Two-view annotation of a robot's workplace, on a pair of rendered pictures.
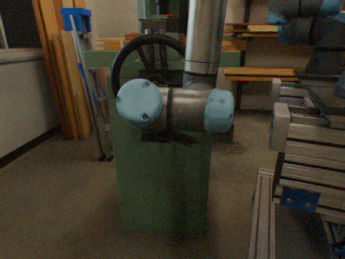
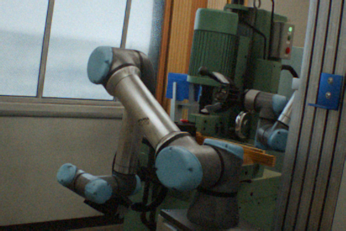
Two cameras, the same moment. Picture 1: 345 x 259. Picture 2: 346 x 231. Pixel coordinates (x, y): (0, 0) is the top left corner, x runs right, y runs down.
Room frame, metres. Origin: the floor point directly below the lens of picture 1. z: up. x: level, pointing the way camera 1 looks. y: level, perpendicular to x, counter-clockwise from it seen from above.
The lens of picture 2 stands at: (-0.82, -1.24, 1.27)
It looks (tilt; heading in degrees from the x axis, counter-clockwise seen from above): 6 degrees down; 38
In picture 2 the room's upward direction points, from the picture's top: 8 degrees clockwise
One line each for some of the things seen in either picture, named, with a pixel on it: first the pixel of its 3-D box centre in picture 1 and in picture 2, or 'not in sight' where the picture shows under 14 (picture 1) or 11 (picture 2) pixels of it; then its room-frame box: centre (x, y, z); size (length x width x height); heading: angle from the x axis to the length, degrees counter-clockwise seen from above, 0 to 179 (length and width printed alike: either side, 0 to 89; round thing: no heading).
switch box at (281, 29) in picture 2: not in sight; (282, 40); (1.38, -0.11, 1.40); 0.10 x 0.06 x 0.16; 178
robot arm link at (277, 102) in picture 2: not in sight; (272, 105); (0.87, -0.37, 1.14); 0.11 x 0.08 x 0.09; 88
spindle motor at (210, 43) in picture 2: not in sight; (212, 47); (1.06, 0.04, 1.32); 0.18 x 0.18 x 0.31
